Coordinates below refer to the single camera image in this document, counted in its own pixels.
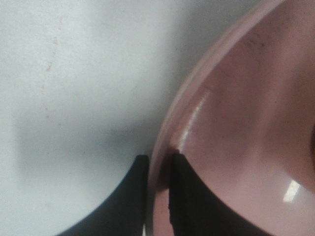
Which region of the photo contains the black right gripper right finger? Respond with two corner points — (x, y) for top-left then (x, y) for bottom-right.
(169, 153), (266, 236)

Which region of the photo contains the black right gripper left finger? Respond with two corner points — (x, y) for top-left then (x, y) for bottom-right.
(60, 155), (149, 236)

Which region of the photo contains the pink round plate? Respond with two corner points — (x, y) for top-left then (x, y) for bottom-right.
(146, 0), (315, 236)

